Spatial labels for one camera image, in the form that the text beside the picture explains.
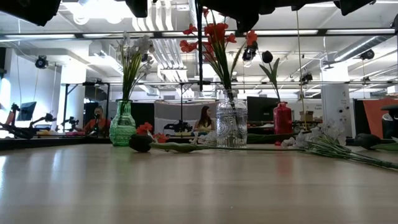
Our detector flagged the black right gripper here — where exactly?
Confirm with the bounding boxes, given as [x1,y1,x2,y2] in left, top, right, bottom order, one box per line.
[201,0,277,34]

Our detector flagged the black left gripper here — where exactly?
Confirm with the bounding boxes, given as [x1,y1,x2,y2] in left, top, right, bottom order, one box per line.
[0,0,62,27]

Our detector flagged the red flower bunch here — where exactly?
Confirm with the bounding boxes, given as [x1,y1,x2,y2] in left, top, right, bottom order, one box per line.
[179,23,233,94]
[201,7,259,94]
[136,121,171,144]

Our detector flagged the black tulip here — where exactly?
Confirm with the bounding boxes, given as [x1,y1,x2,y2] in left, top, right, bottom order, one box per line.
[128,133,307,154]
[259,50,282,103]

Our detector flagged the red glass bottle vase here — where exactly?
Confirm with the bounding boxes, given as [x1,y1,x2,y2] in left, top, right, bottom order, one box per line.
[272,101,294,136]

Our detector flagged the clear glass vase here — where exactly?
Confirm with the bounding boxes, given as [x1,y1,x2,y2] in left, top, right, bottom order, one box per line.
[215,89,249,149]

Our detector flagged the green glass vase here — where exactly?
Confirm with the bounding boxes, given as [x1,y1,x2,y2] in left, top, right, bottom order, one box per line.
[108,99,137,147]

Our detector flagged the fluorescent ceiling light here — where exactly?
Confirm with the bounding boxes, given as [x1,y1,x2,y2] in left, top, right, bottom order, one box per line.
[4,33,76,40]
[254,29,319,35]
[325,28,396,35]

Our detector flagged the black metal rack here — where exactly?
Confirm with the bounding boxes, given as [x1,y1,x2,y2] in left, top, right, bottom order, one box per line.
[62,81,112,133]

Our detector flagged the black display screen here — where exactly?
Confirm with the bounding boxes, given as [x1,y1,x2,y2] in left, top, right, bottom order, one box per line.
[246,96,281,123]

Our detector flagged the tilted computer monitor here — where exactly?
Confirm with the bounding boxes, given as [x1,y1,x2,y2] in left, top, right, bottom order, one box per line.
[16,101,37,122]

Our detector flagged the seated person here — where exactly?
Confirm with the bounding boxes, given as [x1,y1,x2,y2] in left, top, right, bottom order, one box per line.
[81,105,109,138]
[193,105,218,133]

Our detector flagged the cardboard box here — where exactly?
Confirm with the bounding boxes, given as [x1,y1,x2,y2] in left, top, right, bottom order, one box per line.
[299,110,315,123]

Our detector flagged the white pillar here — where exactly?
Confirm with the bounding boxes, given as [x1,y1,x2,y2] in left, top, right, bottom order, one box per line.
[320,83,354,138]

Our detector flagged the orange partition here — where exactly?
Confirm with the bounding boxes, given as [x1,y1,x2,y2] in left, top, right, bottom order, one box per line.
[361,98,398,140]

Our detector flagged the green leafy stem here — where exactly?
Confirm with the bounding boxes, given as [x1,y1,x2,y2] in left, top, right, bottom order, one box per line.
[355,132,398,152]

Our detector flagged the black office chair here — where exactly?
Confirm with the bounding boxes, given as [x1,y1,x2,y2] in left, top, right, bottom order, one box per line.
[380,105,398,140]

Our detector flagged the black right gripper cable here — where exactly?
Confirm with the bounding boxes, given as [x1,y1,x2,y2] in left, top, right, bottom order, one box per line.
[195,0,204,91]

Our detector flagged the yellow hanging cord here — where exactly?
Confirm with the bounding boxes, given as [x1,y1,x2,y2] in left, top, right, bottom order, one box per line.
[294,11,309,131]

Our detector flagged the silver air duct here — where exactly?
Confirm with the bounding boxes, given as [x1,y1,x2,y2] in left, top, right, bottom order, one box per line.
[333,35,391,62]

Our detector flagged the black metal table frame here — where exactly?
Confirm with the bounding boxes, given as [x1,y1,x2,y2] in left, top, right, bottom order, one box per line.
[0,133,358,152]

